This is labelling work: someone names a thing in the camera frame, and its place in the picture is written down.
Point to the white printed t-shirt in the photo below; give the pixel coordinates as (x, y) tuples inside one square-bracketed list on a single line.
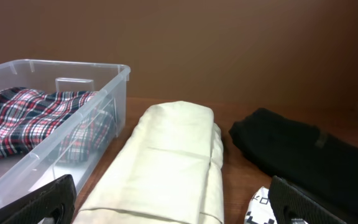
[(259, 210)]

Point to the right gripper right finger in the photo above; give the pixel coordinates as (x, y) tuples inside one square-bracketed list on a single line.
[(292, 204)]

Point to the folded cream cloth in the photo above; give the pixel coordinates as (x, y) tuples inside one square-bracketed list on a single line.
[(169, 171)]

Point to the folded black garment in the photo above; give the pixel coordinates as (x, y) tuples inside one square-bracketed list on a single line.
[(301, 153)]

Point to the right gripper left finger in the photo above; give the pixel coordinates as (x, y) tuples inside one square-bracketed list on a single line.
[(54, 202)]

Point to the red plaid shirt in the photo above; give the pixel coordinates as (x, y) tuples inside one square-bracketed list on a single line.
[(29, 116)]

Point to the clear plastic storage container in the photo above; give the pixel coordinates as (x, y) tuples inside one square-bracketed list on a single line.
[(23, 174)]

